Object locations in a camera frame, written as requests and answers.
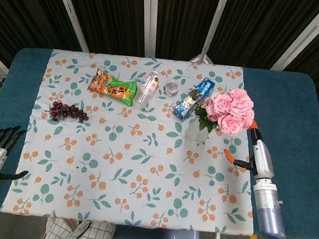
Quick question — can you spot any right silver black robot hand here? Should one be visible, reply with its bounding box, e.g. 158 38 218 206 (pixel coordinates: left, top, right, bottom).
221 116 281 182

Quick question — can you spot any pink rose bouquet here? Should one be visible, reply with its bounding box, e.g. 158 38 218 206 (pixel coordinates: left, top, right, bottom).
192 84 258 139

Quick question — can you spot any textured clear glass vase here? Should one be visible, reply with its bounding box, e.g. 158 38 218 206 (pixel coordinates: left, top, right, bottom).
184 115 212 146

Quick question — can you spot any blue felt table cover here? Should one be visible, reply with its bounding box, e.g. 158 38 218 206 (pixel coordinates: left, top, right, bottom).
0 43 319 239

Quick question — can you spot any blue cookie box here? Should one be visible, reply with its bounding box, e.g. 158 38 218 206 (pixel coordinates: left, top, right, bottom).
173 74 217 122

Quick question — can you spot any dark red grape bunch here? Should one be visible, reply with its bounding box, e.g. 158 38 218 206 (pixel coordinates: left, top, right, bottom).
44 100 91 125

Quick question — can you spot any white black checked bag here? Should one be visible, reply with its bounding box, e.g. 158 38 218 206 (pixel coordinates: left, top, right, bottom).
41 216 117 239

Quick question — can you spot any small clear round jar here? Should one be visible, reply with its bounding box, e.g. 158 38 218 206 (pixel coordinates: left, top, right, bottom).
163 79 181 97

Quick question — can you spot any floral print tablecloth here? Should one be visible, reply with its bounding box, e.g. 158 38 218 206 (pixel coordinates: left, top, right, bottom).
0 44 269 238

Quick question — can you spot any clear plastic bottle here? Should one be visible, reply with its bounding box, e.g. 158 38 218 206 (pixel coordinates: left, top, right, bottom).
132 69 162 110

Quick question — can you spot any orange green snack bag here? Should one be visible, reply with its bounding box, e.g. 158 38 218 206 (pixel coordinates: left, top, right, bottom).
86 66 140 107

